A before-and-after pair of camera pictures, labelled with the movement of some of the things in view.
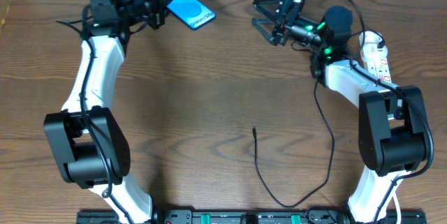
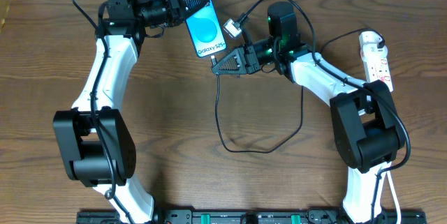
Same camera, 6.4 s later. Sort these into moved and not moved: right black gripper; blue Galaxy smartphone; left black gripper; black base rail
Moved: left black gripper; blue Galaxy smartphone; right black gripper
Not moved: black base rail
